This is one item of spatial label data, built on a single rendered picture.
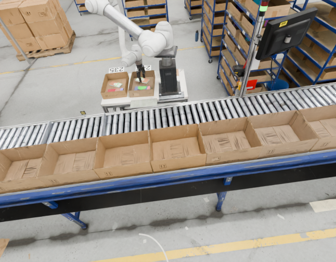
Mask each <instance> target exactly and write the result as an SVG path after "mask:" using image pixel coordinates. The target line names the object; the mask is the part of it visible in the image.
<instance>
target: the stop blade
mask: <svg viewBox="0 0 336 262"><path fill-rule="evenodd" d="M106 125H107V117H106V114H105V113H104V117H103V122H102V128H101V134H100V136H105V132H106Z"/></svg>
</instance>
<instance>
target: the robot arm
mask: <svg viewBox="0 0 336 262"><path fill-rule="evenodd" d="M85 7H86V9H87V10H88V11H89V12H90V13H93V14H98V15H101V16H106V17H107V18H109V19H110V20H111V21H113V22H114V23H115V24H117V25H118V29H119V43H120V49H121V52H122V60H121V64H122V66H124V67H130V66H131V65H133V64H134V63H135V64H136V67H137V70H136V73H137V78H139V82H141V83H142V81H141V77H140V73H141V71H142V74H143V78H145V72H146V71H145V68H144V65H143V60H142V53H141V49H142V52H143V53H144V55H146V56H147V57H154V56H173V55H174V51H175V48H176V46H175V45H173V30H172V27H171V25H170V24H169V23H168V22H167V21H161V22H159V23H158V24H157V26H156V30H155V32H151V31H149V30H143V29H142V28H140V27H139V26H138V25H136V24H135V23H134V22H132V21H131V20H130V19H129V18H127V17H126V16H124V15H123V14H122V13H121V12H120V9H119V5H118V2H117V0H86V1H85ZM124 31H126V32H127V33H129V34H130V35H131V36H133V37H134V38H136V39H137V40H138V43H139V45H137V44H134V45H132V47H131V51H128V50H127V49H126V47H125V33H124ZM140 47H141V49H140Z"/></svg>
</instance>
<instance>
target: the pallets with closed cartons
mask: <svg viewBox="0 0 336 262"><path fill-rule="evenodd" d="M0 17H1V19H2V20H3V22H4V23H5V25H6V27H7V28H8V29H9V31H10V32H11V34H12V35H13V37H14V38H15V40H16V41H17V43H18V44H19V46H20V47H21V48H22V50H23V51H24V52H25V54H26V56H27V57H28V58H30V57H35V58H40V57H47V56H53V55H55V53H61V52H63V53H64V54H68V53H71V50H72V47H73V43H74V40H75V37H76V34H75V31H74V30H72V29H71V26H70V24H69V22H68V20H67V16H66V14H65V12H64V10H63V9H62V7H61V5H60V3H59V0H2V1H1V2H0ZM0 29H1V30H2V32H3V33H4V34H5V36H6V37H7V39H8V40H9V41H10V43H11V44H12V46H13V47H14V49H15V50H16V52H17V54H16V57H17V58H18V60H19V61H25V60H26V59H25V58H24V56H23V55H22V53H21V52H20V50H19V49H18V47H17V46H16V45H15V43H14V42H13V40H12V39H11V37H10V36H9V35H8V33H7V32H6V30H5V29H4V27H3V26H2V24H1V23H0ZM61 47H62V48H61ZM40 49H41V51H40V52H37V50H40ZM45 50H46V51H45ZM31 51H33V52H32V53H31V54H30V52H31Z"/></svg>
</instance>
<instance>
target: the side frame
mask: <svg viewBox="0 0 336 262"><path fill-rule="evenodd" d="M329 163H336V151H334V152H326V153H319V154H311V155H304V156H296V157H291V158H284V159H276V160H269V161H261V162H253V163H245V164H238V165H231V166H223V167H215V168H208V169H200V170H195V171H188V172H180V173H172V174H165V175H157V176H150V177H142V178H134V179H127V180H119V181H112V182H104V183H99V184H92V185H84V186H77V187H69V188H61V189H54V190H46V191H39V192H31V193H23V194H16V195H8V196H0V208H4V207H12V206H19V205H27V204H34V203H42V202H50V201H57V200H65V199H72V198H80V197H87V196H92V195H100V194H107V193H115V192H123V191H130V190H138V189H146V188H153V187H160V186H168V185H176V184H184V183H188V182H196V181H203V180H211V179H219V178H226V177H234V176H241V175H249V174H257V173H264V172H272V171H279V170H284V169H292V168H299V167H307V166H314V165H322V164H329Z"/></svg>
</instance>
